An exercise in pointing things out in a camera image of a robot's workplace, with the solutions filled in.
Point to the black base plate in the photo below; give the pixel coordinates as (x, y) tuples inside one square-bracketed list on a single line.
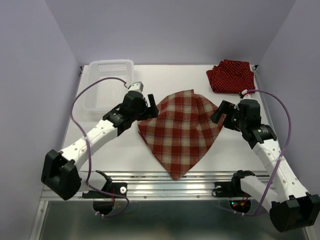
[(225, 189), (116, 188)]

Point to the white plastic basket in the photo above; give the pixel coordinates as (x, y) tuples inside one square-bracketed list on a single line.
[(101, 98)]

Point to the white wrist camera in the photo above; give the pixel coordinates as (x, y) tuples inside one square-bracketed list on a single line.
[(136, 86), (247, 94)]

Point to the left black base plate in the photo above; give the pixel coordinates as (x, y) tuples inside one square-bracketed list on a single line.
[(116, 188)]

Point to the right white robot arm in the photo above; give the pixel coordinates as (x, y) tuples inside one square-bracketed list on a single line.
[(289, 204)]

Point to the aluminium rail frame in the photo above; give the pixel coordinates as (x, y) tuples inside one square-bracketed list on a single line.
[(128, 160)]

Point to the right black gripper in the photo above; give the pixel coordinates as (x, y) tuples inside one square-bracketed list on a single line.
[(225, 108)]

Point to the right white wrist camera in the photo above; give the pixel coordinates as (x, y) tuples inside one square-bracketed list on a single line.
[(247, 94)]

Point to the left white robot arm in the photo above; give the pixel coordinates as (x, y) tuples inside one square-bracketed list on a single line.
[(60, 170)]

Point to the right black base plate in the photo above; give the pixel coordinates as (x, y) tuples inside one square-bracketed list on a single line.
[(225, 189)]

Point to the red polka dot skirt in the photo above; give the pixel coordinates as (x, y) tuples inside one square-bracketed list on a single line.
[(233, 65), (230, 81)]

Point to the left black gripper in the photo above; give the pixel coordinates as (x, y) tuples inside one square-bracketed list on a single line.
[(152, 112)]

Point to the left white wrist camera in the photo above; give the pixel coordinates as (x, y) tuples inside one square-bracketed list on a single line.
[(136, 86)]

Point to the red beige plaid skirt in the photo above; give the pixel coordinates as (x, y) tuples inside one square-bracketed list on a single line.
[(182, 133)]

